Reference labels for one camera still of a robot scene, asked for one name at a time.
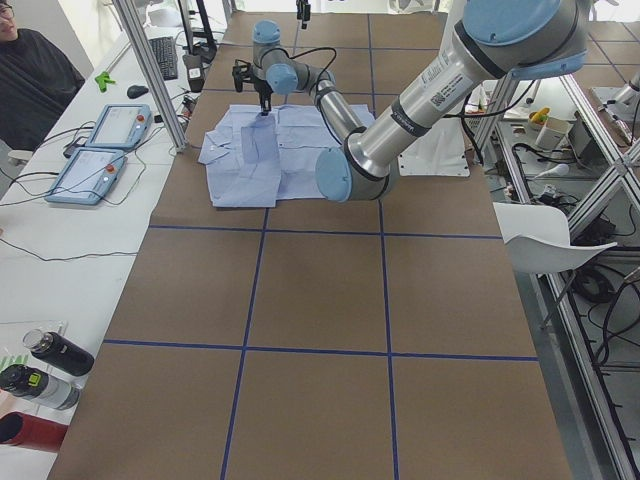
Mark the lower blue teach pendant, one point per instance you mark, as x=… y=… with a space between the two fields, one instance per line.
x=87 y=177

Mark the black water bottle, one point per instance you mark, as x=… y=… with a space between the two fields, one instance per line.
x=59 y=352

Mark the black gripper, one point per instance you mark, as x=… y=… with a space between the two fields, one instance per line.
x=261 y=88

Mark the red bottle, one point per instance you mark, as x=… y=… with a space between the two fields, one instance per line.
x=26 y=431

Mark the black keyboard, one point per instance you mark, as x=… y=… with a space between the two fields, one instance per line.
x=164 y=51

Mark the black computer mouse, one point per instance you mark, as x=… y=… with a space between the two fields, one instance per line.
x=136 y=91

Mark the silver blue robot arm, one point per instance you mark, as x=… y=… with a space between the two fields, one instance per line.
x=526 y=39
x=274 y=71

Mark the light blue striped shirt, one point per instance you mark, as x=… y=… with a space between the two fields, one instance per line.
x=253 y=160

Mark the blue teach pendant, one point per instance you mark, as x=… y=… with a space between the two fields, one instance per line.
x=87 y=177
x=120 y=127

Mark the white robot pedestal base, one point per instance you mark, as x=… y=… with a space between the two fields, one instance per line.
x=441 y=152

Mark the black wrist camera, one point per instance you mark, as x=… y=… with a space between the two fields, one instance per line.
x=242 y=73

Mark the aluminium frame post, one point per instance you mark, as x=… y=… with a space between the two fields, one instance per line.
x=135 y=31

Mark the upper blue teach pendant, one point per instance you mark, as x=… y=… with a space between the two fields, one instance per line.
x=120 y=127

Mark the white plastic chair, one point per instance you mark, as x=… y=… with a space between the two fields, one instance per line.
x=537 y=239

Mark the person in black top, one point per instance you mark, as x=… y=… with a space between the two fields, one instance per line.
x=38 y=82

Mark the green plastic clamp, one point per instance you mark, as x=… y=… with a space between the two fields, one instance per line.
x=103 y=80

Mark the clear grey water bottle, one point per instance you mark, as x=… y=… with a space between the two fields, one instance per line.
x=39 y=387

